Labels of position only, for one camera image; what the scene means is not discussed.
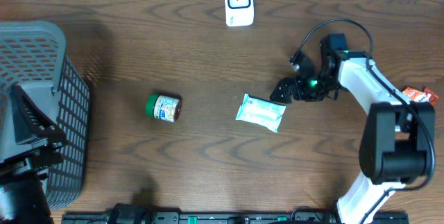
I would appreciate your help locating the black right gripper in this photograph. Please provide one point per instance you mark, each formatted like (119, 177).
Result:
(285, 83)

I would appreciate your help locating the teal wet wipes pack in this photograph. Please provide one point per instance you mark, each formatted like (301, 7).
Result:
(261, 112)

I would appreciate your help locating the grey plastic mesh basket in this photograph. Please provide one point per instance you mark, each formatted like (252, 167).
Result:
(33, 55)

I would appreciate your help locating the green lid jar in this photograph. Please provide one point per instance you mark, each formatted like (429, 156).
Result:
(163, 107)

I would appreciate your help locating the orange tissue pack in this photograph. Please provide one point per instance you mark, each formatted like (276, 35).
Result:
(416, 95)

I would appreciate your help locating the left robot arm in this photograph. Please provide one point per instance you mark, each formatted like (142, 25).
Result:
(22, 201)

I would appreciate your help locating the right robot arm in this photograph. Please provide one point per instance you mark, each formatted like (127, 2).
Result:
(397, 145)

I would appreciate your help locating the white barcode scanner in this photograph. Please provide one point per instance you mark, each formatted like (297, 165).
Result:
(239, 12)

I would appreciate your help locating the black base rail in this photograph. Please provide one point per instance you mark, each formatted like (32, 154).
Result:
(176, 218)

